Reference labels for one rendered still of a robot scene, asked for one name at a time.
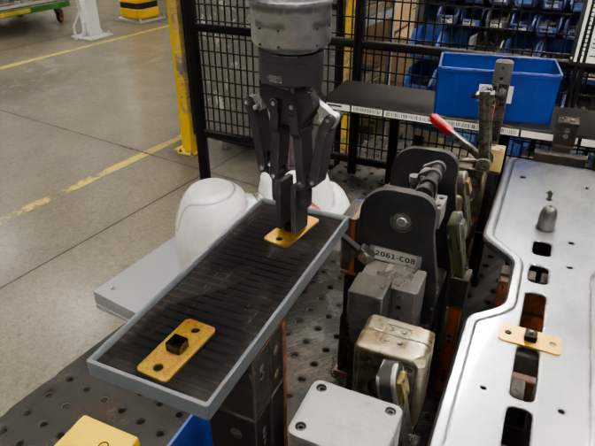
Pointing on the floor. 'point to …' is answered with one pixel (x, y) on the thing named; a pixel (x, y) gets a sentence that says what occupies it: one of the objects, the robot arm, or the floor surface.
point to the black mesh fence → (359, 70)
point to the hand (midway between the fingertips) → (291, 203)
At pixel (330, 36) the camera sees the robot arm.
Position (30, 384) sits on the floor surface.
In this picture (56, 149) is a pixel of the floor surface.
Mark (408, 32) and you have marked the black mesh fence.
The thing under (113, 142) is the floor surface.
